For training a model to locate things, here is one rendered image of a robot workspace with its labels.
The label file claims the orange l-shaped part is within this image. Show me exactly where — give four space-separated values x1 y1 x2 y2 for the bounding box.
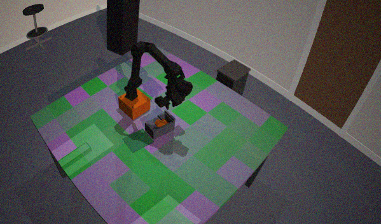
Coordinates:
155 119 168 127

